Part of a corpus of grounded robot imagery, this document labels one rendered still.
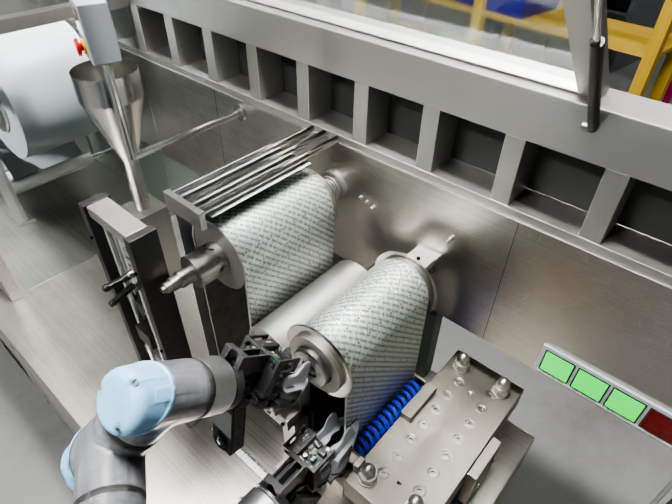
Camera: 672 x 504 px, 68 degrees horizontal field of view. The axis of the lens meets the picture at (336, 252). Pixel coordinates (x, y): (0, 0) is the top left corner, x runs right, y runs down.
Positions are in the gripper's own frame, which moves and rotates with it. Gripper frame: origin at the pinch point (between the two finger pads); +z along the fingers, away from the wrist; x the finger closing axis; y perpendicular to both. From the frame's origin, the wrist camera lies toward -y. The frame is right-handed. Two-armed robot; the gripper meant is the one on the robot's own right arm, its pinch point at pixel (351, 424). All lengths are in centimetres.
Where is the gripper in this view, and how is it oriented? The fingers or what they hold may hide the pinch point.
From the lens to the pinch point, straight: 98.4
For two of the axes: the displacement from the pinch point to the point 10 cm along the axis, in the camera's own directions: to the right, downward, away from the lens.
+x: -7.5, -4.4, 4.9
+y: 0.1, -7.6, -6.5
